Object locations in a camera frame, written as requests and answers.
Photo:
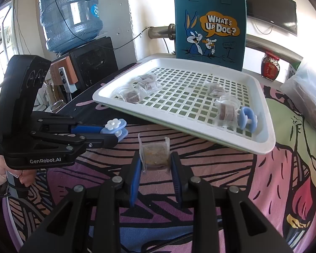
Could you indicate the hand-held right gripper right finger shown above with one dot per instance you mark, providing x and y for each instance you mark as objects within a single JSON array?
[{"x": 177, "y": 181}]

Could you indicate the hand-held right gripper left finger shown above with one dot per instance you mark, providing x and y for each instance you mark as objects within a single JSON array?
[{"x": 135, "y": 179}]

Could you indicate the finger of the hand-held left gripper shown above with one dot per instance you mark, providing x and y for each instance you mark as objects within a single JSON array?
[
  {"x": 102, "y": 139},
  {"x": 87, "y": 130}
]

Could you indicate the blue hair clip white flower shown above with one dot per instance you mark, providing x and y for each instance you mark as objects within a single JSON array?
[{"x": 113, "y": 123}]

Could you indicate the grainy brown snack packet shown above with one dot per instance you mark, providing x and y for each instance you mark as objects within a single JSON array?
[{"x": 154, "y": 154}]

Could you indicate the small clear snack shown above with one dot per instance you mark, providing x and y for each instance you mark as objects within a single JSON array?
[{"x": 150, "y": 85}]

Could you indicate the plain blue hair clip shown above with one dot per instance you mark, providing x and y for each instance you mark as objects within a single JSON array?
[{"x": 246, "y": 118}]

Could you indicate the light brown snack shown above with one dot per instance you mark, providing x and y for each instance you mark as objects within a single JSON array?
[{"x": 216, "y": 88}]

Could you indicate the white slotted tray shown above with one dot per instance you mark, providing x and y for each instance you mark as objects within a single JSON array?
[{"x": 264, "y": 126}]

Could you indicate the person's left hand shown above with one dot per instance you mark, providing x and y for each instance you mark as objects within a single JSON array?
[{"x": 0, "y": 171}]

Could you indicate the glass jar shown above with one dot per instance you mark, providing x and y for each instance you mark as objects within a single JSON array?
[{"x": 56, "y": 106}]

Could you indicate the wooden speaker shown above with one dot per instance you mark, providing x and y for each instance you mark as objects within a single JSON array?
[{"x": 68, "y": 66}]

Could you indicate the window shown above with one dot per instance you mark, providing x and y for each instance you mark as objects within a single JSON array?
[{"x": 5, "y": 31}]

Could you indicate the black water dispenser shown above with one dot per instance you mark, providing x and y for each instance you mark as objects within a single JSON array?
[{"x": 94, "y": 63}]

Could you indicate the pale green tray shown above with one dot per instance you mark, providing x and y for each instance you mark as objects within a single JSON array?
[{"x": 188, "y": 115}]

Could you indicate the dark brown wrapped snack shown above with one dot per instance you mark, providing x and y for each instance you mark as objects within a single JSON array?
[{"x": 226, "y": 110}]

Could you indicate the blue water bottle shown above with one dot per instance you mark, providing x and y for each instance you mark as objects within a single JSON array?
[{"x": 68, "y": 18}]

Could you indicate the blue cartoon rabbit tote bag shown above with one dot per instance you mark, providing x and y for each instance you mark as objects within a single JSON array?
[{"x": 226, "y": 58}]

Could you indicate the red jar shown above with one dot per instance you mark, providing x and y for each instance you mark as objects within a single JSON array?
[{"x": 270, "y": 68}]

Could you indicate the clear plastic bag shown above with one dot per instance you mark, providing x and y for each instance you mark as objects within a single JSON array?
[{"x": 305, "y": 92}]

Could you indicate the green box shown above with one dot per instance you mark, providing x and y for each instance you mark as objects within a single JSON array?
[{"x": 292, "y": 71}]

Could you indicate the black television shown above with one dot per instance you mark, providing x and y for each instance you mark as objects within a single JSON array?
[{"x": 268, "y": 8}]

